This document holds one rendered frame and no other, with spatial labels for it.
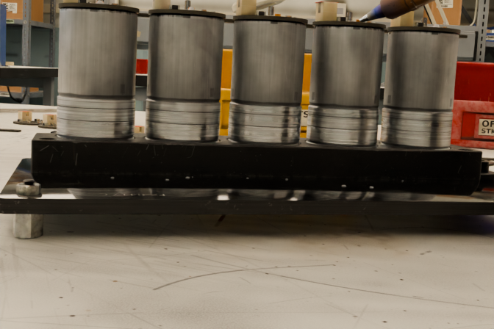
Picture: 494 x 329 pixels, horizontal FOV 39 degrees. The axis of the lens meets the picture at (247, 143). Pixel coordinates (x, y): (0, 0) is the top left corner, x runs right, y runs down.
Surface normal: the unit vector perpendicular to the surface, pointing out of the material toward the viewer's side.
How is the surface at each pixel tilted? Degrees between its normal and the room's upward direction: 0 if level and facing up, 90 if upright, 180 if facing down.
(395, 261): 0
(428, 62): 90
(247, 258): 0
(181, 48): 90
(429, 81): 90
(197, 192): 0
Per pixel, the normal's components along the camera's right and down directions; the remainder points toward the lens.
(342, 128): -0.08, 0.11
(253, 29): -0.41, 0.07
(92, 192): 0.05, -0.99
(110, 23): 0.51, 0.12
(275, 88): 0.18, 0.11
